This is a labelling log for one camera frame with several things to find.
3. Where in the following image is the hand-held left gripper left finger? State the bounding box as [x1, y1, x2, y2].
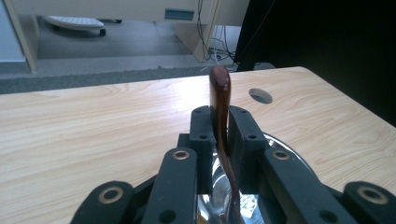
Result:
[189, 105, 218, 195]

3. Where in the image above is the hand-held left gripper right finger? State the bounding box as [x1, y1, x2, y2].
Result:
[228, 105, 270, 193]

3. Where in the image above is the stainless steel bowl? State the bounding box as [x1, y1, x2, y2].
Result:
[197, 132, 316, 224]

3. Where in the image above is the brown wooden spoon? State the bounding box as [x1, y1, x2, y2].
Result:
[208, 64, 247, 224]

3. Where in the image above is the grey desk label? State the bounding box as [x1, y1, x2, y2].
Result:
[163, 7, 195, 21]

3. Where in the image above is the black curtain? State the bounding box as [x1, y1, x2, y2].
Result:
[233, 0, 396, 127]

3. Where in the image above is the beige wooden desk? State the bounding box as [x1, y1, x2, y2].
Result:
[3, 0, 250, 74]

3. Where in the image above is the low wheeled footrest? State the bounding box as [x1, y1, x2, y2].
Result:
[43, 15, 107, 37]

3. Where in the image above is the white cabinet panel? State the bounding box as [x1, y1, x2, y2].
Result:
[0, 0, 26, 63]

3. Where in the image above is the grey table cable grommet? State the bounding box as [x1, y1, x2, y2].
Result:
[247, 88, 274, 105]

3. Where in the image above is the bundle of hanging cables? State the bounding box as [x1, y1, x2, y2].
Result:
[196, 0, 241, 63]

